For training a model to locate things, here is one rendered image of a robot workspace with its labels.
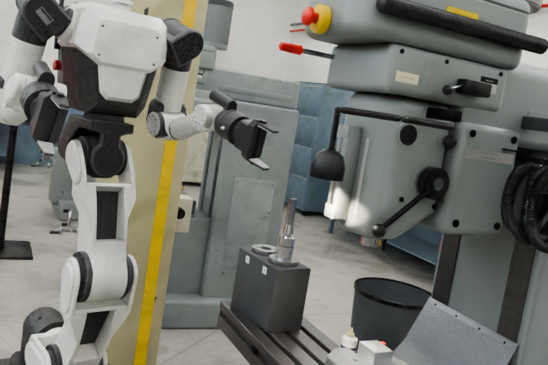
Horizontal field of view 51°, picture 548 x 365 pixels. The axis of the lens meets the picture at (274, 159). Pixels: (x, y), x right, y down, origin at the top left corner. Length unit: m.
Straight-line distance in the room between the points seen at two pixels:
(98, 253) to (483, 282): 1.04
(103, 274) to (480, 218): 1.00
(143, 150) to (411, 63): 1.89
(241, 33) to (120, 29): 9.28
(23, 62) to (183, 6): 1.36
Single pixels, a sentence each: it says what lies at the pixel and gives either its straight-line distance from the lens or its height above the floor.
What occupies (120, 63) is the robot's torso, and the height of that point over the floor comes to 1.62.
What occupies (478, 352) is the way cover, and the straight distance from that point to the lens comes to 1.63.
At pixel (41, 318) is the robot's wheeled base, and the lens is 2.15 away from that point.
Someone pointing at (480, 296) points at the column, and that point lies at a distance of 1.65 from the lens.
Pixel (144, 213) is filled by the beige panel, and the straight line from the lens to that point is 2.96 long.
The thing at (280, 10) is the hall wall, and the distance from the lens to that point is 11.27.
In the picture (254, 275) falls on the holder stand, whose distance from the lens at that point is 1.74.
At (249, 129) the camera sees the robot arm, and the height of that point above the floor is 1.49.
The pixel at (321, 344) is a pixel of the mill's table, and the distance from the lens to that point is 1.71.
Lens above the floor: 1.57
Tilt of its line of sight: 5 degrees down
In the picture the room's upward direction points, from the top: 9 degrees clockwise
